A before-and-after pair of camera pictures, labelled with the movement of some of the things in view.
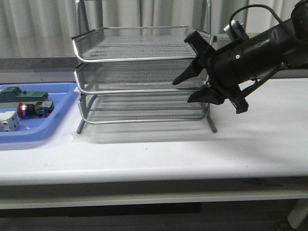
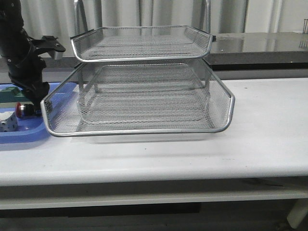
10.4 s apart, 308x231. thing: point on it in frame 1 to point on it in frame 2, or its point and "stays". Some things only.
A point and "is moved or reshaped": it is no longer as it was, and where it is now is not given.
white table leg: x=299 y=213 stays
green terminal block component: x=15 y=94 stays
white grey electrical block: x=9 y=121 stays
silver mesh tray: x=104 y=76 is moved or reshaped
